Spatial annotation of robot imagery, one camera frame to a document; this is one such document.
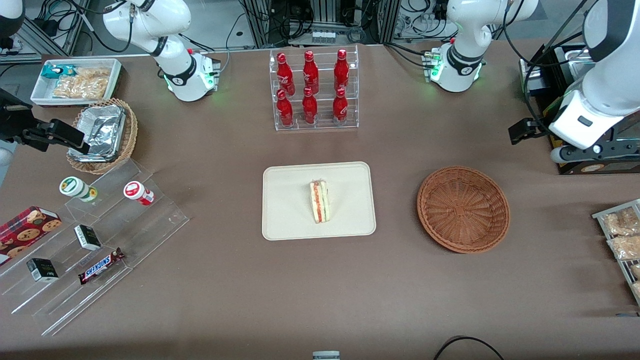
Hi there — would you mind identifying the aluminium foil container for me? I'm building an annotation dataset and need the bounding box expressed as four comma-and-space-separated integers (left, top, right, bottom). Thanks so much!
68, 104, 127, 162

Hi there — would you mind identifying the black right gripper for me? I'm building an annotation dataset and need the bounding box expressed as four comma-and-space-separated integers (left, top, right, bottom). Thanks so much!
0, 89, 91, 155

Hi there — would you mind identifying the black countertop appliance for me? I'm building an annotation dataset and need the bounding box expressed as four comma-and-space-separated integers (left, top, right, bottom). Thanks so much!
519, 44, 640, 175

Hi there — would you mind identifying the red cola bottle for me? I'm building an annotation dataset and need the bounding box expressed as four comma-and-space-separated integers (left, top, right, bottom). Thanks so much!
333, 49, 350, 93
276, 52, 296, 97
302, 87, 318, 125
302, 50, 320, 95
276, 89, 294, 127
332, 87, 349, 126

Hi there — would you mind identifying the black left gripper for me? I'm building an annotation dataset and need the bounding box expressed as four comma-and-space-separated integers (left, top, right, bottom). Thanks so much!
508, 118, 555, 146

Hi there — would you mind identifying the tray of packaged snacks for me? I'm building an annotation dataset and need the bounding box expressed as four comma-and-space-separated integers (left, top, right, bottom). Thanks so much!
592, 199, 640, 307

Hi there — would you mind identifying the red lid drink cup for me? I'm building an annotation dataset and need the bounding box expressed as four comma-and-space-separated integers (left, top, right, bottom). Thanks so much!
123, 181, 155, 206

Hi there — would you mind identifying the round brown wicker basket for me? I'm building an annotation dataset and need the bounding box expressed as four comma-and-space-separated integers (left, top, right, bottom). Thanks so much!
417, 166, 511, 254

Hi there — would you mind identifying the clear acrylic bottle rack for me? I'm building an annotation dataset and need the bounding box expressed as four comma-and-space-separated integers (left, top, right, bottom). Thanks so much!
269, 44, 360, 132

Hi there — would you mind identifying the small black carton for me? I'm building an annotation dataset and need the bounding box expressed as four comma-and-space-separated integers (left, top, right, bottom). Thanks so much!
74, 224, 102, 251
26, 258, 59, 283

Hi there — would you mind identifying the white rectangular snack bin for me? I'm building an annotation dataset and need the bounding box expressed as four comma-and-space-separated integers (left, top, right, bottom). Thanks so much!
31, 58, 122, 107

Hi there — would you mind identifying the red cookie box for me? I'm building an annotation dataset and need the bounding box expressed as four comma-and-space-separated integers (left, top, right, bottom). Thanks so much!
0, 206, 62, 266

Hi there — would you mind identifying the black floor cable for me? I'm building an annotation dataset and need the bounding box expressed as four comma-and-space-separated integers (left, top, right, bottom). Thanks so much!
432, 335, 506, 360

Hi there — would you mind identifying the aluminium frame post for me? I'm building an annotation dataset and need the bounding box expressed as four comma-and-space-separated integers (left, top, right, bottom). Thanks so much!
376, 0, 402, 45
240, 0, 272, 49

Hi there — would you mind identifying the clear bag of crackers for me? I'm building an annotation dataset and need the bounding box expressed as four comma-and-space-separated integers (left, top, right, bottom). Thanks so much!
52, 67, 111, 99

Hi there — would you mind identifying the cream plastic tray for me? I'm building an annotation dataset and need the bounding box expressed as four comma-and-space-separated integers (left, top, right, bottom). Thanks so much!
262, 161, 377, 241

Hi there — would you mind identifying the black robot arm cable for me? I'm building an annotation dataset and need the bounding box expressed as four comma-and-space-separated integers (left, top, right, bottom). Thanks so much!
502, 0, 596, 132

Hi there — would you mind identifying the clear acrylic stepped display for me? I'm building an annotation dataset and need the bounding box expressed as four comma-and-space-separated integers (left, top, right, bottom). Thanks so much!
0, 159, 190, 337

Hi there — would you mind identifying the triangle sandwich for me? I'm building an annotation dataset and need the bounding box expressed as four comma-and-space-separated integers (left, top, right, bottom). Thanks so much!
309, 180, 332, 225

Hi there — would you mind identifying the green lid drink cup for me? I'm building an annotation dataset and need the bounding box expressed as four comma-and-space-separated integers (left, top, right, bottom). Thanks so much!
59, 176, 98, 203

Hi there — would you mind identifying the tan wicker basket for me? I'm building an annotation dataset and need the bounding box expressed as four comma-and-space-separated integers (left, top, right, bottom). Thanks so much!
66, 98, 138, 175

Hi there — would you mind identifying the snickers chocolate bar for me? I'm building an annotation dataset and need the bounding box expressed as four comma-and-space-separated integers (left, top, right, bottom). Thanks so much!
78, 248, 125, 285

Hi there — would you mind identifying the teal snack packet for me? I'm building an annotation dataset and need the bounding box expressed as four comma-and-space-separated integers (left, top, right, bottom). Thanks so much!
41, 64, 76, 80

